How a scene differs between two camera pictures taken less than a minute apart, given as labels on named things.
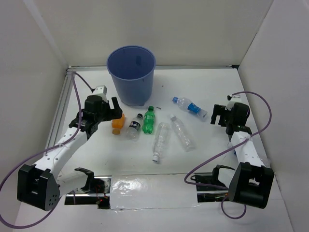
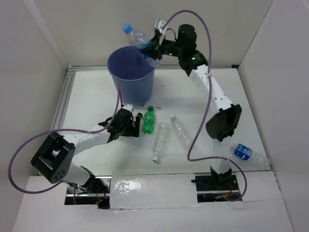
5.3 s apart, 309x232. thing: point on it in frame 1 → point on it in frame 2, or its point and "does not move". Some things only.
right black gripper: (219, 110) → (153, 51)
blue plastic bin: (132, 68) does not move
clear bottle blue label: (188, 106) → (140, 40)
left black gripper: (114, 113) → (132, 131)
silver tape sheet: (152, 191) does not move
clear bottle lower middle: (161, 141) does not move
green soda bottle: (148, 120) does not move
